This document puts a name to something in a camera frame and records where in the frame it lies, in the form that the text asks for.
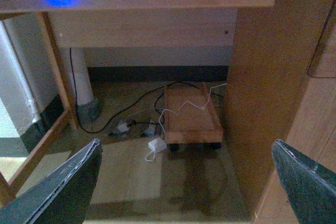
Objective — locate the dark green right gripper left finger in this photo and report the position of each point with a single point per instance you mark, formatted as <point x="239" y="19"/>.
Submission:
<point x="64" y="195"/>

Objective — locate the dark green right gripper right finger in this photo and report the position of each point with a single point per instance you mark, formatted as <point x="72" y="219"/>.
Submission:
<point x="309" y="186"/>

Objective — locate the white pipe with grey base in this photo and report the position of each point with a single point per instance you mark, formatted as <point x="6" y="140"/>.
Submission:
<point x="88" y="105"/>

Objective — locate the white power strip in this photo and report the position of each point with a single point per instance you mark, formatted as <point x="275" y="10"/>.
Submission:
<point x="123" y="127"/>

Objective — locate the white power adapter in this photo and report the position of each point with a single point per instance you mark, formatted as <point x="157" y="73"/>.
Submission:
<point x="156" y="146"/>

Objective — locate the small wooden wheeled cart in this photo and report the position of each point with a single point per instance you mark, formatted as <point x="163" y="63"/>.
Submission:
<point x="190" y="117"/>

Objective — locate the wooden desk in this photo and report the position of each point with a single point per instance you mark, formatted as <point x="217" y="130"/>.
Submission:
<point x="274" y="46"/>

